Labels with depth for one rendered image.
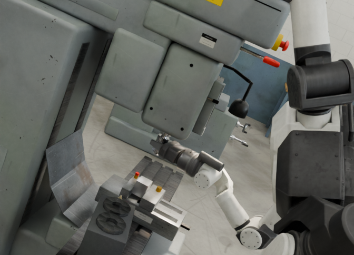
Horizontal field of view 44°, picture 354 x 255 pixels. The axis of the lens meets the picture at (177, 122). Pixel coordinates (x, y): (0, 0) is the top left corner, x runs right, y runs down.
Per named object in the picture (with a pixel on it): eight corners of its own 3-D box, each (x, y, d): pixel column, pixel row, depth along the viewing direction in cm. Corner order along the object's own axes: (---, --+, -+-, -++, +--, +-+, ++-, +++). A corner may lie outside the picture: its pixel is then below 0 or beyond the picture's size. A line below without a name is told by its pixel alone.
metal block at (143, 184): (147, 193, 179) (153, 181, 177) (143, 198, 173) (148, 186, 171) (136, 187, 179) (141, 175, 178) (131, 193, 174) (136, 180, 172)
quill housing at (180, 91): (194, 130, 175) (227, 57, 166) (184, 145, 155) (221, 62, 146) (151, 110, 177) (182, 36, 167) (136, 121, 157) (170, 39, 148)
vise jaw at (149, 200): (162, 198, 183) (166, 190, 181) (151, 213, 168) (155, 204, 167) (149, 191, 183) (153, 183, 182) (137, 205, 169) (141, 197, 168)
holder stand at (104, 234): (116, 249, 151) (137, 203, 145) (104, 293, 130) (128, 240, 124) (84, 237, 150) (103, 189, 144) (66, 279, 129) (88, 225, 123)
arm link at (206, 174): (194, 168, 168) (219, 184, 164) (179, 178, 160) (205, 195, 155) (203, 144, 163) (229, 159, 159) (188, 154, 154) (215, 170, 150)
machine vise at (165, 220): (180, 225, 183) (191, 203, 180) (171, 242, 169) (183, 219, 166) (108, 186, 188) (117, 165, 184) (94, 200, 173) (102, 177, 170)
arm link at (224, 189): (206, 165, 166) (225, 195, 165) (194, 174, 159) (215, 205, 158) (218, 158, 163) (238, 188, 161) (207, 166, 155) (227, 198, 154)
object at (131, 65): (155, 102, 178) (180, 43, 170) (138, 115, 155) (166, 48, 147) (114, 82, 180) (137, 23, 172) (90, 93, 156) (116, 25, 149)
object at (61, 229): (176, 254, 198) (187, 233, 194) (157, 302, 165) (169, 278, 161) (79, 205, 203) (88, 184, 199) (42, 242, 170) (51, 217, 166)
